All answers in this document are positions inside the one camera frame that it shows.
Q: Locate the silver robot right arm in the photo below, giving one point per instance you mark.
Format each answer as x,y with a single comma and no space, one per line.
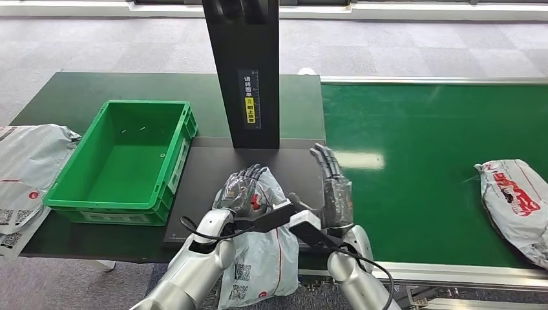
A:
355,274

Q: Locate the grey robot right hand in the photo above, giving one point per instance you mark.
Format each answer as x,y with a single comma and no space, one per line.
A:
338,201

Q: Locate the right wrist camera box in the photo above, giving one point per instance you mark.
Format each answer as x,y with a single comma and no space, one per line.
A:
310,229

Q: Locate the dark green table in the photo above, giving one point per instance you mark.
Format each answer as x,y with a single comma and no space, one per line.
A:
85,90

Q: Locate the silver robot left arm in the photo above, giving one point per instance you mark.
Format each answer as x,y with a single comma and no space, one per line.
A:
192,265

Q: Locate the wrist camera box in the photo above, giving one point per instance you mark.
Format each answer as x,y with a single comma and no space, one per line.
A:
310,229
269,218

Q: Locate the poly mailer with QR codes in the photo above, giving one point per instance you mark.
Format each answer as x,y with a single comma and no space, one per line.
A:
17,241

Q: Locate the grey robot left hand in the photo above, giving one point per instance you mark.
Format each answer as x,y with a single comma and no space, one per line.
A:
239,190

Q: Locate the black scale column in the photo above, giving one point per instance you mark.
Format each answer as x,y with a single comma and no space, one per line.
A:
244,43

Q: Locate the green conveyor belt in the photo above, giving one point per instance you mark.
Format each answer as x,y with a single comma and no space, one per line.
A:
406,128

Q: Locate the small white round object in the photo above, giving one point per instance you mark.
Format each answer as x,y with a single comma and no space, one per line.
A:
306,72

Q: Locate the grey poly mailer red print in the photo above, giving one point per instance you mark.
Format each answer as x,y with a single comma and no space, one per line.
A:
513,201
261,256

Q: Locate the green plastic crate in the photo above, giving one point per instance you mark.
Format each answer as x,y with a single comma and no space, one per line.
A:
128,171

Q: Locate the black yellow ruler label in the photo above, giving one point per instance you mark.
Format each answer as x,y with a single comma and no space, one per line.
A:
249,98

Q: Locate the grey poly mailer package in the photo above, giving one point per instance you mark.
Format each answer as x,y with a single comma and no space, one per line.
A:
30,158

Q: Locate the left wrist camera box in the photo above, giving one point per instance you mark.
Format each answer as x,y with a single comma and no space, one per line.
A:
269,218

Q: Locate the black weighing scale platform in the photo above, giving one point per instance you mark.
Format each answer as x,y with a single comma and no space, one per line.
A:
205,171

